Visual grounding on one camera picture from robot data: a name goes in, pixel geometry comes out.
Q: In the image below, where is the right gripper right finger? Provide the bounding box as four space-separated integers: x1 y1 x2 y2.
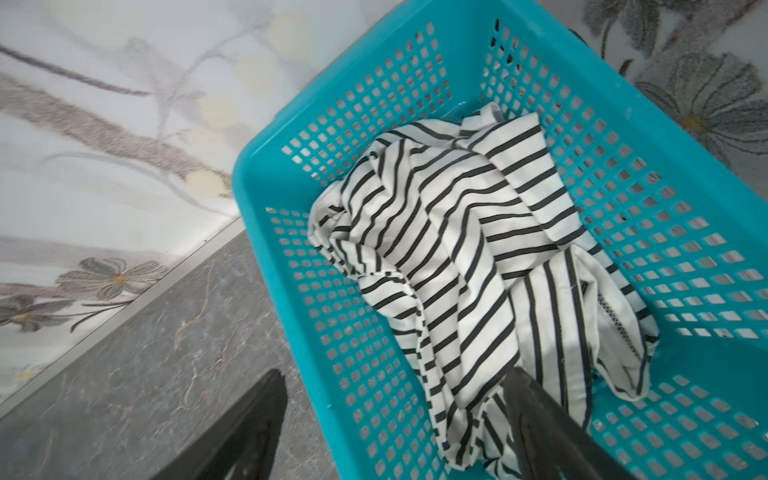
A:
502 367 632 480

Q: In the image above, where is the black white striped tank top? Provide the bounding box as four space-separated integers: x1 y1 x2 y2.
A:
308 103 659 479

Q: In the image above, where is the teal plastic basket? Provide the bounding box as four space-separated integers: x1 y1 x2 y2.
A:
232 1 767 479

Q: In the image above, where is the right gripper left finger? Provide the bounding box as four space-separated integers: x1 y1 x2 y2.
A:
155 369 288 480

